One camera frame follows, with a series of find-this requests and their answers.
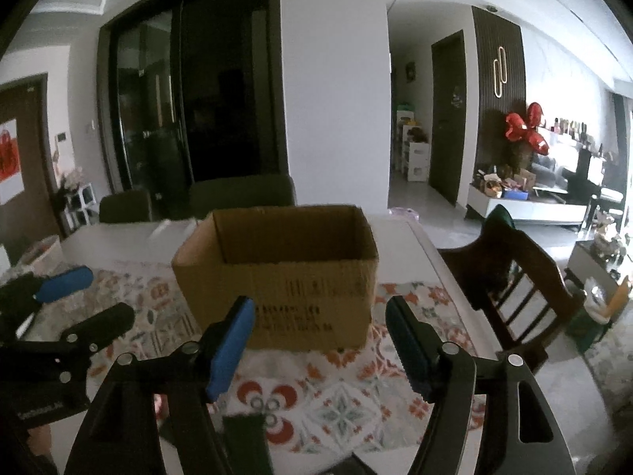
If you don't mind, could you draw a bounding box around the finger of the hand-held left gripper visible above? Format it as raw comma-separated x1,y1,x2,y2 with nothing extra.
62,303,135,353
0,266,95,340

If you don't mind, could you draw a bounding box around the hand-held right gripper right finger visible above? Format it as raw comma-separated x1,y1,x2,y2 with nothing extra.
386,296,577,475

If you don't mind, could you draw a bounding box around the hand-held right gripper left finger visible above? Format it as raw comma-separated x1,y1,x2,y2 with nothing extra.
64,296,256,475

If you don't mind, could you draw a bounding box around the brown cardboard box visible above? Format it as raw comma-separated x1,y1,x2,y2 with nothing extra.
171,204,380,352

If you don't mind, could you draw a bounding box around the round floral dish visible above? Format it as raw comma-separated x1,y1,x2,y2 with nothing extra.
20,235,63,268

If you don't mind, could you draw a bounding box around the small white cube shelf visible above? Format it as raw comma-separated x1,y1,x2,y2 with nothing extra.
64,183,95,228

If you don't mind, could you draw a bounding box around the floral patterned table runner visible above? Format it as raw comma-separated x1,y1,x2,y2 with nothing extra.
0,257,488,456

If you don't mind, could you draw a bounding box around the dark green snack packet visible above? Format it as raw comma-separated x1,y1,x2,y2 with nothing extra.
222,413,274,475

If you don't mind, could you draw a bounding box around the dark green dining chair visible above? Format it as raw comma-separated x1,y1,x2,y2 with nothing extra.
188,174,298,219
99,189,152,223

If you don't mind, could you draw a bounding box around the dark dried plant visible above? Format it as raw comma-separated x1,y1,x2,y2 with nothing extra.
52,168,82,209

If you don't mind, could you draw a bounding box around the brown entry door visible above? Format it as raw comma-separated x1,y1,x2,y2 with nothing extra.
0,73,65,258

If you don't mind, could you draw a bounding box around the dark wooden chair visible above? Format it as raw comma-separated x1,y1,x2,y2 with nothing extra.
438,205,587,377

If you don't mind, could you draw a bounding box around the red and white door poster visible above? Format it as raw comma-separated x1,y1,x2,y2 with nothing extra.
0,120,25,203

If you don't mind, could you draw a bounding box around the green stool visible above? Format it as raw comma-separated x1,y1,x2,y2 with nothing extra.
564,302,614,352

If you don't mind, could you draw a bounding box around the white television cabinet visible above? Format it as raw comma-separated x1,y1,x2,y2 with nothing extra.
467,183,599,231

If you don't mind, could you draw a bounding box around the clutter of gift boxes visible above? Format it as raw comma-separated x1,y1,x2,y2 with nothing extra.
472,163,537,201

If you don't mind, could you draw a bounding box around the white hallway storage shelf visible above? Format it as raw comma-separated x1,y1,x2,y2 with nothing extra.
394,109,430,182

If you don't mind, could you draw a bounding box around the white plastic bag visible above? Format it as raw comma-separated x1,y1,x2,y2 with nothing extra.
584,277,619,317

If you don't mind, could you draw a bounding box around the grey coffee table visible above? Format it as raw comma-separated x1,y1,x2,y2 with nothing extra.
564,237,633,288

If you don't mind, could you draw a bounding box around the patterned floor rug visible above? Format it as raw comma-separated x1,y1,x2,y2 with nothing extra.
584,317,633,426

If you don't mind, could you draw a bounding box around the dark glass sliding door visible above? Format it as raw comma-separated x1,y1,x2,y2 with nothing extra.
96,0,288,206

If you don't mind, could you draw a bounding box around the dark interior door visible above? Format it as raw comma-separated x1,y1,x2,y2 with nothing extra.
429,30,468,206

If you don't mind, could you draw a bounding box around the television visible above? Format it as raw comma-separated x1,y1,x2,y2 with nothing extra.
531,148,604,199

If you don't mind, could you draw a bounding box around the red foil balloon bunch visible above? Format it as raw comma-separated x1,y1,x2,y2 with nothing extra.
504,102,550,155

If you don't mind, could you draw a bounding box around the row of shelf figurines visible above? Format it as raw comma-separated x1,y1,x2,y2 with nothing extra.
544,116,609,154

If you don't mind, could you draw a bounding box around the bright window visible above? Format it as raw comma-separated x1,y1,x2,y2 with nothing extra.
613,94,633,258

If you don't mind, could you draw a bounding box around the ceiling air vent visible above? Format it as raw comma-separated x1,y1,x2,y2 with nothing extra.
47,0,107,15

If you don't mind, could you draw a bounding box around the gold loop wall light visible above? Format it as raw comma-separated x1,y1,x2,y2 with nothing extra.
492,46,508,97

